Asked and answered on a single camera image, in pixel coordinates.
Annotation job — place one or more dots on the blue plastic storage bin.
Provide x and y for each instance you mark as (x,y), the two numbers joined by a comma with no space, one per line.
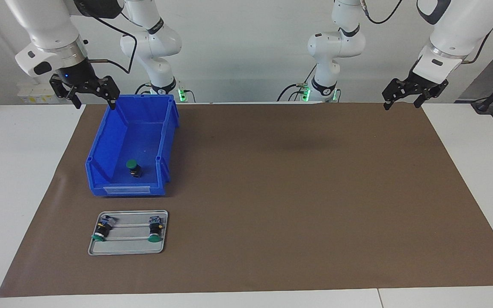
(144,124)

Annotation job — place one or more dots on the green push button dark block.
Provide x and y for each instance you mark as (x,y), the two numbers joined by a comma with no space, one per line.
(102,229)

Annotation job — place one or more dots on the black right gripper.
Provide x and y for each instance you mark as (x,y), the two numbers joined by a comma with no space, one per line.
(78,75)

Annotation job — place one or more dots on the green mushroom push button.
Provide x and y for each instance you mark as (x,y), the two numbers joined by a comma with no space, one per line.
(132,164)

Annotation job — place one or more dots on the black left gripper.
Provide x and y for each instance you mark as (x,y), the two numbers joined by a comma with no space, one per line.
(420,84)

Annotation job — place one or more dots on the grey metal tray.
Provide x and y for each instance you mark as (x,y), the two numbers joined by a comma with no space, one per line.
(129,247)

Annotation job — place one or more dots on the green push button white block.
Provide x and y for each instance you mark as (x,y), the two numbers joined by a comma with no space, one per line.
(155,229)

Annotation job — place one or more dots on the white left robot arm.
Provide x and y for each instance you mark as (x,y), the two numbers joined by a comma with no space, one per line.
(336,42)

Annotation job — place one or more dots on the brown table mat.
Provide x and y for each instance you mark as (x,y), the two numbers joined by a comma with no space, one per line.
(250,235)

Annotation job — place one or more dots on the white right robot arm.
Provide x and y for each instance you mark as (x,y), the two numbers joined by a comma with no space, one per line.
(49,25)

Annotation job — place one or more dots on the dark grey partition panel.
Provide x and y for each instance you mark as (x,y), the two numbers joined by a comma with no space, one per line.
(486,70)

